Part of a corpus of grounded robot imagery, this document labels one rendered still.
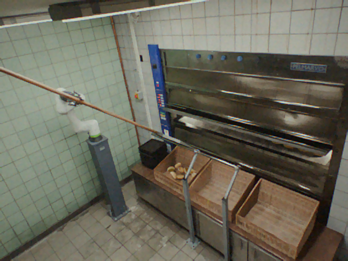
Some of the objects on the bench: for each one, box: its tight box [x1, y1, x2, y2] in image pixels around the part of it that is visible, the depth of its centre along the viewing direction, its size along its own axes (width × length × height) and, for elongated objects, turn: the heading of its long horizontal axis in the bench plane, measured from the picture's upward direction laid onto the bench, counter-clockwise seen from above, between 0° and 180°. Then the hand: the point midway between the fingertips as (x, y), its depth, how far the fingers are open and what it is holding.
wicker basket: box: [153, 145, 211, 196], centre depth 307 cm, size 49×56×28 cm
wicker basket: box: [189, 159, 255, 222], centre depth 269 cm, size 49×56×28 cm
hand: (79, 100), depth 194 cm, fingers closed on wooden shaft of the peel, 3 cm apart
